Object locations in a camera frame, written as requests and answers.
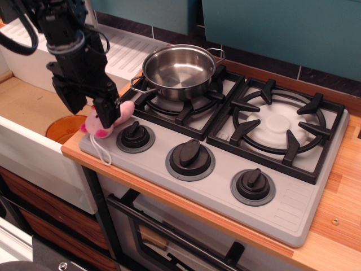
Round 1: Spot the white sink unit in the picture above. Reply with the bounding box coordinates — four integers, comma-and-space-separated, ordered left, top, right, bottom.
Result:
1, 24, 165, 214

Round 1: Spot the grey toy stove top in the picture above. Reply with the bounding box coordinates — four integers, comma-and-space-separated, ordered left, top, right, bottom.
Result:
78, 64, 351, 248

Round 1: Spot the black left stove knob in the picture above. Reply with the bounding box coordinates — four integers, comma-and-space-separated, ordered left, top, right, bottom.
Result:
116, 121, 156, 154

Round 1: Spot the black middle stove knob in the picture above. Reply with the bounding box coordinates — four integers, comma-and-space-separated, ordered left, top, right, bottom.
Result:
165, 139, 215, 182

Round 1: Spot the pink stuffed pig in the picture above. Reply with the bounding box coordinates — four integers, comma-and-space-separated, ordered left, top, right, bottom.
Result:
79, 100, 135, 166

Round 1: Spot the oven door with handle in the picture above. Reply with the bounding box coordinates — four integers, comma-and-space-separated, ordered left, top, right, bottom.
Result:
106, 189, 245, 270

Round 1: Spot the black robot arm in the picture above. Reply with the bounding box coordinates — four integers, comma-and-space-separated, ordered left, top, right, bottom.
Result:
1, 1, 121, 128

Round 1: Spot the black left burner grate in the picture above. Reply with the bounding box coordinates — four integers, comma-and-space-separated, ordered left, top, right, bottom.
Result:
121, 65, 245, 141

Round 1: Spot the black stove knob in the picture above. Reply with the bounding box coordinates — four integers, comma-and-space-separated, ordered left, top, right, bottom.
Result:
116, 121, 156, 154
231, 168, 276, 207
165, 139, 215, 182

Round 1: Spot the black right burner grate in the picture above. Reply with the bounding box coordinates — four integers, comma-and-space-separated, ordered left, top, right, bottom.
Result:
206, 78, 350, 185

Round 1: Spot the black burner grate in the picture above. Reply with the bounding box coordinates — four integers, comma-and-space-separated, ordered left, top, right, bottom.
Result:
206, 78, 350, 185
121, 65, 245, 141

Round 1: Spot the grey toy faucet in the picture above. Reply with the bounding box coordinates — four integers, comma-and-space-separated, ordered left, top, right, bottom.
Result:
84, 0, 97, 27

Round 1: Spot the black right stove knob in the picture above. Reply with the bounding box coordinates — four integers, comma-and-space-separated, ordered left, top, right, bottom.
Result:
231, 168, 276, 207

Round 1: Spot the stainless steel pan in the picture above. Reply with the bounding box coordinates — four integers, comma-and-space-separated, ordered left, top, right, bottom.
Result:
130, 44, 226, 101

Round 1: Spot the orange plastic bowl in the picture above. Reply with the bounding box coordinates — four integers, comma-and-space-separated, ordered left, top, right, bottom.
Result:
45, 115, 86, 144

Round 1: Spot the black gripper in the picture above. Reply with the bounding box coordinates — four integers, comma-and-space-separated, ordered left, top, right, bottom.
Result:
47, 28, 121, 128

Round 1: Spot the teal cabinet right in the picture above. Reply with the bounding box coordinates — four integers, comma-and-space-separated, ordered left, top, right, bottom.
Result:
202, 1, 360, 81

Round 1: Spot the wooden drawer front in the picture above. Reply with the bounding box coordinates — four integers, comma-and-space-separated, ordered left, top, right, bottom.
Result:
1, 168, 120, 270

